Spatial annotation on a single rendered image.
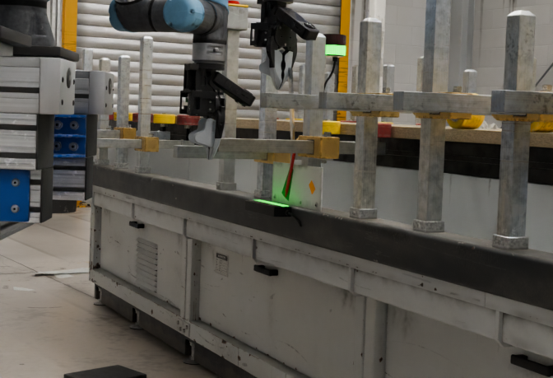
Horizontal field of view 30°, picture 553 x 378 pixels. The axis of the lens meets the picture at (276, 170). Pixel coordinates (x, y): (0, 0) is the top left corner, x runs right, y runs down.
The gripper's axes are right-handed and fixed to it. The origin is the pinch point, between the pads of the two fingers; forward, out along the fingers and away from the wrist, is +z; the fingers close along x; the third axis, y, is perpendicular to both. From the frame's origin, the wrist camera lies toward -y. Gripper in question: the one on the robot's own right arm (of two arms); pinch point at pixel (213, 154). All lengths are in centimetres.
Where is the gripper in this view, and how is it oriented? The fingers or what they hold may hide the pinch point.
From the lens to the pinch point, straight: 231.1
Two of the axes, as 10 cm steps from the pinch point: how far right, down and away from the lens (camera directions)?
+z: -0.5, 10.0, 0.4
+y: -9.0, -0.3, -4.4
